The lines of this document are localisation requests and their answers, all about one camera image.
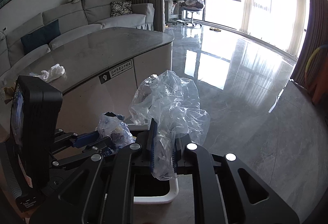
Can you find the white trash bin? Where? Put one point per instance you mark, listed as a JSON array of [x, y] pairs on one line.
[[149, 190]]

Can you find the right floral cushion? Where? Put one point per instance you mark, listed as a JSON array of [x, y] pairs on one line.
[[120, 8]]

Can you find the brown torn paper wrapper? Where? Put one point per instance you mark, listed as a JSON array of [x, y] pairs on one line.
[[7, 93]]

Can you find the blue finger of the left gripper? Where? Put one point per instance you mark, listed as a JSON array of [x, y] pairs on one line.
[[78, 159], [91, 139]]

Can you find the cluttered desk by window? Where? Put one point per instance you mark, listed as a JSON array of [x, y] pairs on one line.
[[173, 11]]

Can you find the grey fabric sofa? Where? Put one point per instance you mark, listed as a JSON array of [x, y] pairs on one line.
[[74, 21]]

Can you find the blue printed plastic bag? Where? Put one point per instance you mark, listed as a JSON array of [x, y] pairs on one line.
[[112, 126]]

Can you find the table label sticker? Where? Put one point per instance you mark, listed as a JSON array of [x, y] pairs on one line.
[[115, 71]]

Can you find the office chair with clothes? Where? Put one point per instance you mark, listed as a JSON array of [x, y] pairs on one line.
[[192, 6]]

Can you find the clear plastic bag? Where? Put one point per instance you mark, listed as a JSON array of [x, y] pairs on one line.
[[174, 104]]

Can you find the slippers on floor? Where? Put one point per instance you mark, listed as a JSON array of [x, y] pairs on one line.
[[215, 29]]

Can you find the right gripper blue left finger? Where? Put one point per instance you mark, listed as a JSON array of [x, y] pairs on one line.
[[100, 190]]

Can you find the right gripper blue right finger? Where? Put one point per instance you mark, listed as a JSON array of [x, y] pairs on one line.
[[226, 190]]

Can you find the teal rectangular cushion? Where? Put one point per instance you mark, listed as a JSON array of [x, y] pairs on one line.
[[40, 37]]

